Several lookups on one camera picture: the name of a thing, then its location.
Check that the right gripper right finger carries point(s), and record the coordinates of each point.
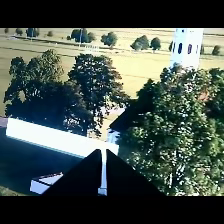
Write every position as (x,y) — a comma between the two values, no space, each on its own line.
(128,180)

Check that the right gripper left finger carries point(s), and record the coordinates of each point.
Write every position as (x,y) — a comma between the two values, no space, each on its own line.
(83,178)

